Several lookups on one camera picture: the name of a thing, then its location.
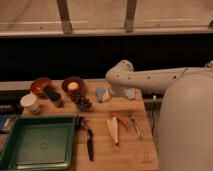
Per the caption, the yellow apple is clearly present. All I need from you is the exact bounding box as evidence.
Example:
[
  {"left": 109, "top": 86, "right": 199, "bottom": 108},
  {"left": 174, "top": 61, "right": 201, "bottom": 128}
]
[{"left": 68, "top": 82, "right": 79, "bottom": 91}]

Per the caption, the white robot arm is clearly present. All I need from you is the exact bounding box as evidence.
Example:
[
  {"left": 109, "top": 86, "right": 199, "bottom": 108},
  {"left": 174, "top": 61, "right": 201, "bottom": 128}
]
[{"left": 106, "top": 60, "right": 213, "bottom": 171}]

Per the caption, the light blue crumpled cloth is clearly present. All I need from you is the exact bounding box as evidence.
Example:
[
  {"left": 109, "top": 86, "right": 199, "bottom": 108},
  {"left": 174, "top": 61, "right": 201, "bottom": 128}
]
[{"left": 122, "top": 88, "right": 136, "bottom": 100}]

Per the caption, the purple bowl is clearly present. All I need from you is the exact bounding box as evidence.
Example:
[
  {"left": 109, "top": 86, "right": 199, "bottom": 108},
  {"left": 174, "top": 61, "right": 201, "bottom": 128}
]
[{"left": 61, "top": 76, "right": 85, "bottom": 94}]

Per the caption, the dark grape bunch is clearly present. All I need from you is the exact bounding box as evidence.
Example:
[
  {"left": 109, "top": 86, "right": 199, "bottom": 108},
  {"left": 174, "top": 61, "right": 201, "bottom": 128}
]
[{"left": 70, "top": 91, "right": 92, "bottom": 111}]

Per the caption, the orange carrot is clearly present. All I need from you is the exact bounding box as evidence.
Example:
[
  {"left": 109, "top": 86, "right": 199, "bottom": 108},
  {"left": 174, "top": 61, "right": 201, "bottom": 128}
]
[{"left": 112, "top": 113, "right": 130, "bottom": 132}]

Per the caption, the metal spoon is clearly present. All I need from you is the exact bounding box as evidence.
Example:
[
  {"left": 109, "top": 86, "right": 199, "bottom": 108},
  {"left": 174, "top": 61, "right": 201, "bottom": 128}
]
[{"left": 130, "top": 117, "right": 142, "bottom": 139}]

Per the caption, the dark pepper grinder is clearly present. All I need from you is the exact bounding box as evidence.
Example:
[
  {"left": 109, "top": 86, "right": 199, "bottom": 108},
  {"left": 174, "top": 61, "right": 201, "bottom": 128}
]
[{"left": 43, "top": 85, "right": 63, "bottom": 107}]

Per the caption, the black knife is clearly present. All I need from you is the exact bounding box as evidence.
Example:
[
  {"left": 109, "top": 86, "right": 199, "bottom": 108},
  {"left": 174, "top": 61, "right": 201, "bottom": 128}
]
[{"left": 82, "top": 122, "right": 94, "bottom": 161}]

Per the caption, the red bowl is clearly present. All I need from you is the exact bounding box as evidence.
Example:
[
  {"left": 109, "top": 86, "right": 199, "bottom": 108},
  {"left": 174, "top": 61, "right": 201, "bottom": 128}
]
[{"left": 30, "top": 77, "right": 53, "bottom": 98}]

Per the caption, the white paper cup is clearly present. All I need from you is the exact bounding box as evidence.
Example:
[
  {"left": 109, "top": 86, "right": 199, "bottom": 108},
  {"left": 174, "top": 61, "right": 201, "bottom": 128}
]
[{"left": 20, "top": 93, "right": 40, "bottom": 114}]

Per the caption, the green plastic tray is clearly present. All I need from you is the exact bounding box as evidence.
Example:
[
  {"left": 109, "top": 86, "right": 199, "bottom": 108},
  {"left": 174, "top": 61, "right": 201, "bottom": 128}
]
[{"left": 0, "top": 116, "right": 76, "bottom": 171}]

